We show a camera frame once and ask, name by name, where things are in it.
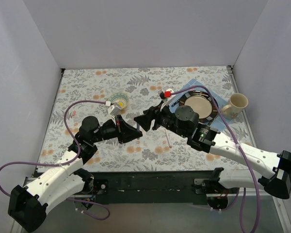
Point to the dark striped plate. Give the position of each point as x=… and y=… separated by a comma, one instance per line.
x=201, y=103

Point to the floral table mat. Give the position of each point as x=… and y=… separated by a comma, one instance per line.
x=84, y=91

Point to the cream ceramic mug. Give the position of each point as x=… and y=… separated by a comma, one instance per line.
x=236, y=103

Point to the patterned glass bowl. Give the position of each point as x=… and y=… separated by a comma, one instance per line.
x=121, y=98

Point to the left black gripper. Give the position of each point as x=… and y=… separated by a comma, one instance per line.
x=120, y=129

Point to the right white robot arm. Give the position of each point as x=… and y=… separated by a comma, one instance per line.
x=274, y=168

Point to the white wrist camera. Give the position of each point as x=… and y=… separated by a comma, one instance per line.
x=113, y=109
x=166, y=95

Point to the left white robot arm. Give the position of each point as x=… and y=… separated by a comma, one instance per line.
x=29, y=205

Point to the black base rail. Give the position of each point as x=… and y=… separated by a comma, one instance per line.
x=158, y=187

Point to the purple pen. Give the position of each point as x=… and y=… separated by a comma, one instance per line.
x=138, y=129

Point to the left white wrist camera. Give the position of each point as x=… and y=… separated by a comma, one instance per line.
x=113, y=109

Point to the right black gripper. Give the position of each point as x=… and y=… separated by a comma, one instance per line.
x=156, y=119

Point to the pink white pen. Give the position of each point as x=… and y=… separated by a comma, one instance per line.
x=168, y=139

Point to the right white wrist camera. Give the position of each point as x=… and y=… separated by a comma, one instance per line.
x=166, y=95

